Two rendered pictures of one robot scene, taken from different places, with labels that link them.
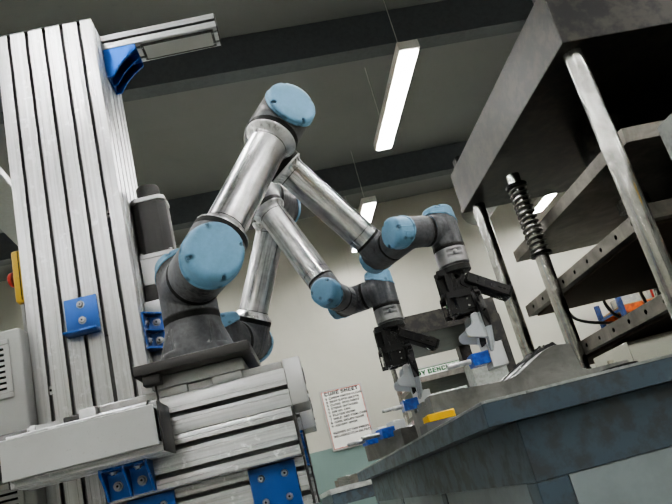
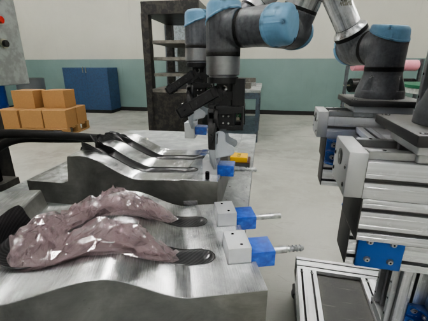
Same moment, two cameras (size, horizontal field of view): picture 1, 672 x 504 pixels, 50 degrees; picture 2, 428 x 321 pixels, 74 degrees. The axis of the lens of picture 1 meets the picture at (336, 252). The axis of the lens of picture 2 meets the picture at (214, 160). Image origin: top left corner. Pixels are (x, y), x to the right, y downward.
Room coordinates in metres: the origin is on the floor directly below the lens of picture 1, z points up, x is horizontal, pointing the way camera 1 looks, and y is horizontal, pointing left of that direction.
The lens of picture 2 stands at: (2.53, 0.09, 1.14)
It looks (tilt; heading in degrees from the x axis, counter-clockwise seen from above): 18 degrees down; 198
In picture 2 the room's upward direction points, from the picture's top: straight up
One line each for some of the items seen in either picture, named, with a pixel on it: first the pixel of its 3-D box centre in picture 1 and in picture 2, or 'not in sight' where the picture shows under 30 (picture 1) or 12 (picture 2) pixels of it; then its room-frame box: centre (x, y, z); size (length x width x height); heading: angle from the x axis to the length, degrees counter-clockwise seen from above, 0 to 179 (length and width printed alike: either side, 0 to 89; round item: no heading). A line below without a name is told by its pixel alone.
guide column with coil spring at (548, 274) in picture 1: (567, 327); not in sight; (2.71, -0.77, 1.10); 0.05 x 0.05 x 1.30
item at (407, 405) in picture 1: (406, 405); (230, 168); (1.89, -0.07, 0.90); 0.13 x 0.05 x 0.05; 99
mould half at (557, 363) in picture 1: (514, 389); (138, 166); (1.87, -0.35, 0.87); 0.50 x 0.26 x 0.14; 99
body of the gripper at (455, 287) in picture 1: (459, 292); (199, 81); (1.62, -0.25, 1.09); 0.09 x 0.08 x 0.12; 99
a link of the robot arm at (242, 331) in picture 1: (222, 337); not in sight; (1.91, 0.36, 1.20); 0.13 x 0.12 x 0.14; 161
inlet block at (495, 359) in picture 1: (475, 360); (204, 129); (1.62, -0.24, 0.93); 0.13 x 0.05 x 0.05; 99
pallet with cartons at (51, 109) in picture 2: not in sight; (43, 111); (-1.37, -4.37, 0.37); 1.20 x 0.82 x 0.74; 106
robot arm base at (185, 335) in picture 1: (195, 340); (381, 82); (1.41, 0.32, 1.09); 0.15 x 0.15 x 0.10
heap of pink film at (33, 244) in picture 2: not in sight; (98, 221); (2.20, -0.21, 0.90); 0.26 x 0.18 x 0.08; 116
